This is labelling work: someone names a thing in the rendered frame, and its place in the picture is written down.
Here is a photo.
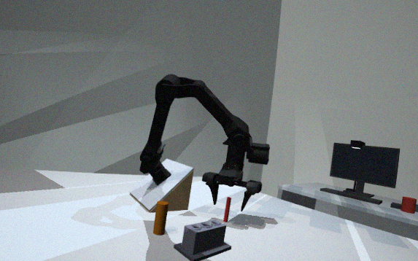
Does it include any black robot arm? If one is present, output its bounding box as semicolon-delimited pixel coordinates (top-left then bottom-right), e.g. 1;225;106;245
139;74;270;187

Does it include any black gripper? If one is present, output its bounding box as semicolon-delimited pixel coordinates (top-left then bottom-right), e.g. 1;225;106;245
202;159;262;212

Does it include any brown cylinder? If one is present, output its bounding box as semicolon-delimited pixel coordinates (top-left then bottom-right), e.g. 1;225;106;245
153;200;169;235

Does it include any red peg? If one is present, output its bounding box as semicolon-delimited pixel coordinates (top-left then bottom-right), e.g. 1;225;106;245
223;197;231;222

